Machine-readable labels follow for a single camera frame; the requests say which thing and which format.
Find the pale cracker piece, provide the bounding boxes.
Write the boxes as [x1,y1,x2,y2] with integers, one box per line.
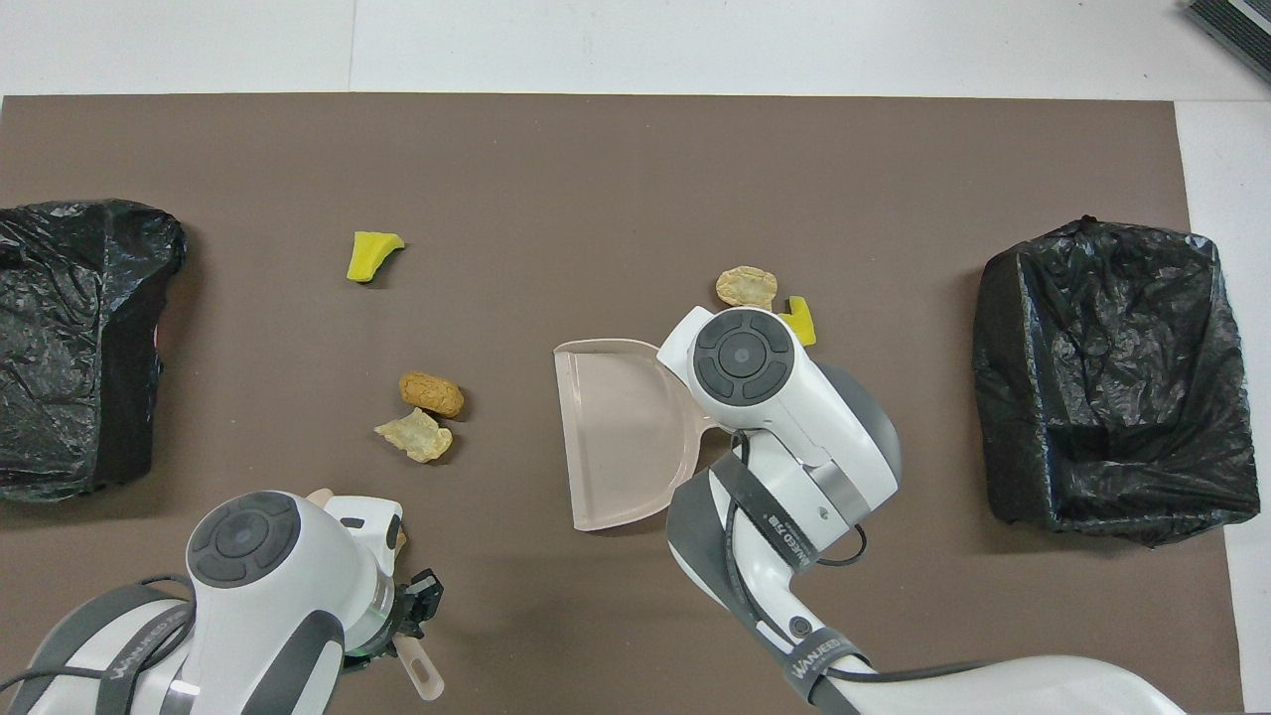
[374,407,454,464]

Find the beige hand brush black bristles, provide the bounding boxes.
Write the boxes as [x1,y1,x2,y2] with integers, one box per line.
[304,485,446,702]

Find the dark ribbed panel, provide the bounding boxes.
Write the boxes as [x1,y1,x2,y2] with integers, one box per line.
[1187,0,1271,85]

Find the black bag-lined bin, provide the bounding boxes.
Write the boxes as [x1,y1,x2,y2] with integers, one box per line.
[0,199,188,503]
[973,215,1262,547]

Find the brown table mat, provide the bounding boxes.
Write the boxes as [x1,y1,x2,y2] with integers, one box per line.
[0,94,1244,715]

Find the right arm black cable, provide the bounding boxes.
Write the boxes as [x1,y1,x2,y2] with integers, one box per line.
[720,427,989,696]

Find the brown bread roll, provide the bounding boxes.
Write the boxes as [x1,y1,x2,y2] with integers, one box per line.
[399,371,465,418]

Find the yellow sponge notched block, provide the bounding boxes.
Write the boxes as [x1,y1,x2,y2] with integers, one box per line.
[779,296,817,347]

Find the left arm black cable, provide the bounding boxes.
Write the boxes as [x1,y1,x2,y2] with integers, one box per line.
[0,571,197,696]

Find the yellow sponge curved piece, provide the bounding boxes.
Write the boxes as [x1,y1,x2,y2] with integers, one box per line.
[347,230,406,284]

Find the beige plastic dustpan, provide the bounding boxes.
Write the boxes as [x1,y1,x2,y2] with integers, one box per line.
[553,339,722,532]

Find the pale round cracker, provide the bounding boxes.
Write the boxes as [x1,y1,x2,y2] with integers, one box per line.
[716,265,778,309]

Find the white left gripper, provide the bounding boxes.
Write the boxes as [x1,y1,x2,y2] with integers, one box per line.
[323,497,445,648]

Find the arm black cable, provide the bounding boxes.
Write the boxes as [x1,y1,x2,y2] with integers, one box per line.
[720,427,989,696]
[0,571,197,696]

